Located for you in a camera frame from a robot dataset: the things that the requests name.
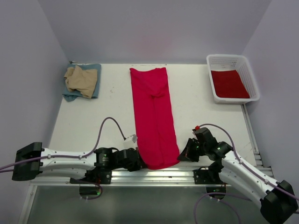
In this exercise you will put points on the blue folded shirt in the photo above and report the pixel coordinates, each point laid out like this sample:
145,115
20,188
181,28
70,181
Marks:
71,96

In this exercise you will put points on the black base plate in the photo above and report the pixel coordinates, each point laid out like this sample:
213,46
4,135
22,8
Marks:
206,176
97,176

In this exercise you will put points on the beige crumpled shirt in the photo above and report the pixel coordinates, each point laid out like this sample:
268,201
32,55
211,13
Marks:
84,81

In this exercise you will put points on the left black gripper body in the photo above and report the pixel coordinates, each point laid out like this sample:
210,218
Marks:
133,166

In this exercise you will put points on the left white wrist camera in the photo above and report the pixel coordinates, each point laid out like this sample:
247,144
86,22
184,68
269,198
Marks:
130,142

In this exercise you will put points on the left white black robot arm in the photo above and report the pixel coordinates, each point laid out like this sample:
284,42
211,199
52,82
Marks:
35,161

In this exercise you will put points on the aluminium mounting rail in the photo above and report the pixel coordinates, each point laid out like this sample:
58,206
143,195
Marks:
177,176

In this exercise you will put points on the bright red t shirt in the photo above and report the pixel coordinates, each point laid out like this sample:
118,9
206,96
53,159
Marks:
156,137

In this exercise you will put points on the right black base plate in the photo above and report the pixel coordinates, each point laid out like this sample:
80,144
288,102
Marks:
206,176

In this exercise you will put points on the dark red folded shirt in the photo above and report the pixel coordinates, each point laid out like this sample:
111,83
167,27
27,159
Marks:
228,84

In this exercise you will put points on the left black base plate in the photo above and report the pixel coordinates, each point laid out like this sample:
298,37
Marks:
97,176

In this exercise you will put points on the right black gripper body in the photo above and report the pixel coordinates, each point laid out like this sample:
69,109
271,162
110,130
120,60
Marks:
202,148

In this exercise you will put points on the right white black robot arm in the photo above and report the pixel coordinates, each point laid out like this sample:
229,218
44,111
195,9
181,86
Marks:
276,200

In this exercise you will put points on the white plastic basket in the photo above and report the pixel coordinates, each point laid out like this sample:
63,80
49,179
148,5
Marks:
224,63

